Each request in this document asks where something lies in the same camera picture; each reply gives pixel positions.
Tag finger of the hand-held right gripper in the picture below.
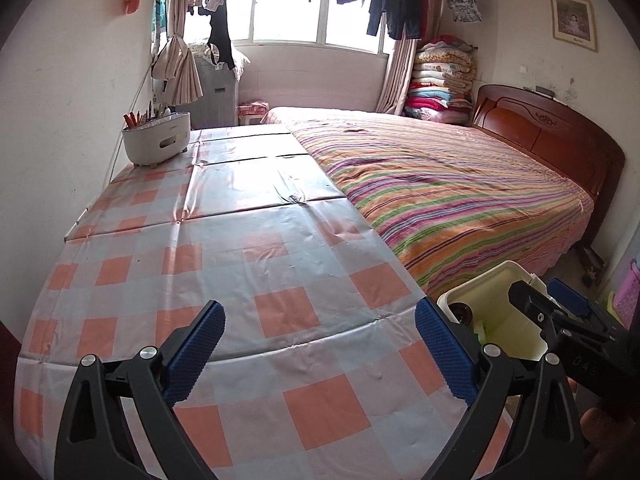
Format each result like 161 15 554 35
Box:
546 278 596 320
507 280 558 343

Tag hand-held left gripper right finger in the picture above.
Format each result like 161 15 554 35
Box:
414 297 586 480

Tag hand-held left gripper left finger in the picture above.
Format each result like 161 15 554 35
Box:
54 300 227 480

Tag cream plastic bin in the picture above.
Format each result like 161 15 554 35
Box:
436 260 553 362

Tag black round container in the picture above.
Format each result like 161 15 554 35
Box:
447 302 476 331

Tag person's right hand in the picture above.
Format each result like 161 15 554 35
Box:
580 405 640 480

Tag pink plastic basket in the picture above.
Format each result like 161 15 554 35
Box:
612 259 640 321

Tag orange checkered tablecloth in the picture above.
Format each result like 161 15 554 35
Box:
14 124 516 480

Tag bed with striped sheet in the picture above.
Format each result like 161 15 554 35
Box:
260 106 596 301

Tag wooden headboard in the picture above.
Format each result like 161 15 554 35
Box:
470 84 627 256

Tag white utensil holder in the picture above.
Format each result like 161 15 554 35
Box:
121 101 193 167

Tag pink stool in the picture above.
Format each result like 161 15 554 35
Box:
237 101 271 127

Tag stack of folded quilts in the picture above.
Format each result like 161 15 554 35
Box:
404 35 477 125

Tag grey cabinet by window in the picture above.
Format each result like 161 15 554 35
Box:
192 52 240 130

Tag straight striped curtain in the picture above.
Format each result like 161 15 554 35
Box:
376 35 418 116

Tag framed picture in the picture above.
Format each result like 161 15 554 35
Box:
550 0 598 53

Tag tied striped curtain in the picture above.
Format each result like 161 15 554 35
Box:
151 0 205 106

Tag black hanging garment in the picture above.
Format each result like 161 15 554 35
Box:
206 0 237 71

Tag row of hanging clothes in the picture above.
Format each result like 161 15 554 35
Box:
260 0 436 41

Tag window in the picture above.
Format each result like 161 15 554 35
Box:
185 0 401 56

